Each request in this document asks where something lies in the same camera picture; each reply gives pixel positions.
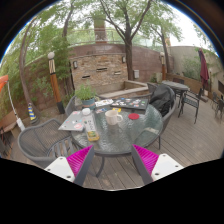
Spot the round dark patio table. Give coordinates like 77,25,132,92
162,79,190,118

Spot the tall tree dark trunk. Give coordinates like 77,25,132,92
99,0,183,82

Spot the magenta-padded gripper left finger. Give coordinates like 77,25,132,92
44,144,96,187

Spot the dark laptop with stickers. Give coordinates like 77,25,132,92
110,97,149,112

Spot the closed maroon patio umbrella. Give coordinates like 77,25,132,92
198,48,210,91

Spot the white ceramic mug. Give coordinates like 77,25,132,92
104,109,124,127

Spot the black jacket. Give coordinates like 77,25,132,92
148,83,175,117

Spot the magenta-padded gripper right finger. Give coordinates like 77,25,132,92
130,143,185,186

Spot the flat round red coaster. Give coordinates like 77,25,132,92
127,112,141,121

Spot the silver laptop with stickers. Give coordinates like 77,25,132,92
57,110,87,132

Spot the green plant in teal pot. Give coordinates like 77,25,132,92
74,81,98,111

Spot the leaning slender tree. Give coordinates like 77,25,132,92
0,6,74,123

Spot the small colourful sticker card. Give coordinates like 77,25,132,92
95,107,108,115

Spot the black metal patio chair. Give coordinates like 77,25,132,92
178,87,204,125

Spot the orange canopy with white pole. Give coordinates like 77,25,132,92
0,74,27,132

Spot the wooden lamp post white globe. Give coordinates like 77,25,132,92
159,51,168,81
47,51,66,115

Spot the blue yellow striped cone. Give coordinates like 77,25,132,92
27,102,38,123

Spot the white printed magazine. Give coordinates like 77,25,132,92
94,98,115,108

